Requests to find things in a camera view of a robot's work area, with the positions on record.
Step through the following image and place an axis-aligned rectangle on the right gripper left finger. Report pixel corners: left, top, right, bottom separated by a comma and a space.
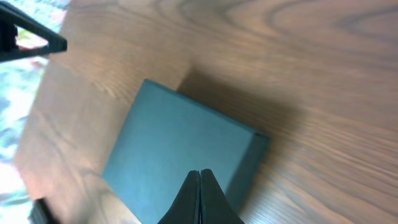
158, 170, 200, 224

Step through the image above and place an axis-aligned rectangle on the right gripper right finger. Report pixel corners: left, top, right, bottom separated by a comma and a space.
200, 169, 244, 224

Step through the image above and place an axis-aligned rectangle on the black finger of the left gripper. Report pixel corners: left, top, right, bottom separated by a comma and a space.
1, 1, 68, 62

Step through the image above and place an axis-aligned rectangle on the dark green box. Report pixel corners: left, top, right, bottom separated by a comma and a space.
102, 79, 271, 223

